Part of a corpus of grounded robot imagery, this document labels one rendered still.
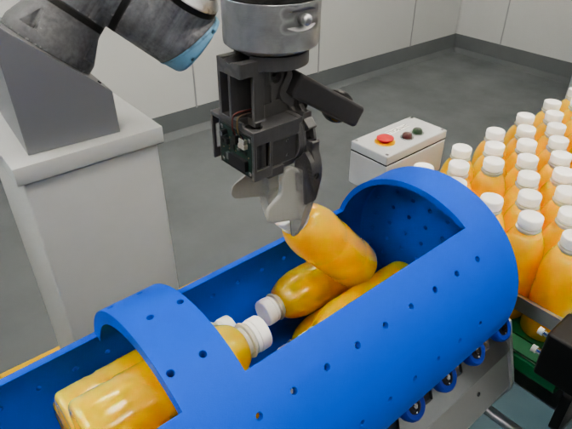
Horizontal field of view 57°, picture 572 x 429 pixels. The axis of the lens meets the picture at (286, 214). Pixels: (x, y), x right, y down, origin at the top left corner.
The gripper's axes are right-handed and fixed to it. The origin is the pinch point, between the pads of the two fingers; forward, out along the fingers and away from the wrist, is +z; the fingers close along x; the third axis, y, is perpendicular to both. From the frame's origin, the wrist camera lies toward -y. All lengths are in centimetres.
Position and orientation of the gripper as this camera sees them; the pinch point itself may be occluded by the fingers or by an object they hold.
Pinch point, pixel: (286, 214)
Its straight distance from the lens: 61.6
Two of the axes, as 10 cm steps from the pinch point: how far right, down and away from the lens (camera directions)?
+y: -7.6, 3.6, -5.4
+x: 6.5, 4.3, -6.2
